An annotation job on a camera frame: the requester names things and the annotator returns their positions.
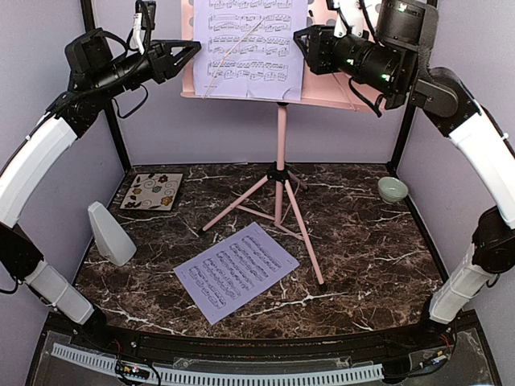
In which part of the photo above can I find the grey slotted cable duct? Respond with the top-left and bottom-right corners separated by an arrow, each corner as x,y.
51,343 -> 384,385

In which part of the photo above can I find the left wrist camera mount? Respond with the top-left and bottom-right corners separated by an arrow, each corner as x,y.
126,1 -> 157,55

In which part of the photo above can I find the black front rail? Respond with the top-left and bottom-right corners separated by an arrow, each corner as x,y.
134,333 -> 389,361

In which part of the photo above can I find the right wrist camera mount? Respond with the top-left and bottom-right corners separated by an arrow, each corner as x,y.
326,0 -> 381,38

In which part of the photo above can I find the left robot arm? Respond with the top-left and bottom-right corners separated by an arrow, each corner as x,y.
1,28 -> 201,351

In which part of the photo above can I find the floral patterned tile coaster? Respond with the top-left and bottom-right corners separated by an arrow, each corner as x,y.
120,173 -> 183,211

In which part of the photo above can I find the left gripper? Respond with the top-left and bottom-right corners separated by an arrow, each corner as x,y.
90,38 -> 201,99

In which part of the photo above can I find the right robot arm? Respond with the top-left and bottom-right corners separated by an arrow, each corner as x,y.
293,1 -> 514,349

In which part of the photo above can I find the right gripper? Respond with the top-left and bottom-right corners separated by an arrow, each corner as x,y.
294,22 -> 410,97

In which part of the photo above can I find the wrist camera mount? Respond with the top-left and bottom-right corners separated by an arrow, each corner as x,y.
126,1 -> 157,55
326,0 -> 381,38

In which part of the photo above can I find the pink folding music stand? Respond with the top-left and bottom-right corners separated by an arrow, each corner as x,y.
179,0 -> 389,293

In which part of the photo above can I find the pale green ceramic bowl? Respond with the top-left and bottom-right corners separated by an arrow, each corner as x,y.
377,177 -> 409,204

